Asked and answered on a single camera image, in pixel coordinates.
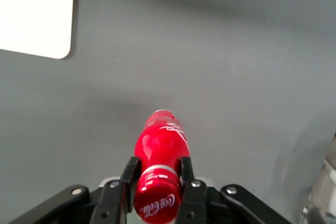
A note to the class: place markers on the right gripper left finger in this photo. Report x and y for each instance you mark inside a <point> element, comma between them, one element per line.
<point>118,195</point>

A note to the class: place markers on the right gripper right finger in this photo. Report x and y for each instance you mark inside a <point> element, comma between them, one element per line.
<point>194,200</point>

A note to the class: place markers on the red coke bottle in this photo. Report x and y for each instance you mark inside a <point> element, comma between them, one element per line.
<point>162,142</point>

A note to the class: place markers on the white tray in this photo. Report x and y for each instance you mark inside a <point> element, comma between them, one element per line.
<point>34,11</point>

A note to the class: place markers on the grey white machine part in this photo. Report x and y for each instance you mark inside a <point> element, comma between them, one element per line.
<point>325,182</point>

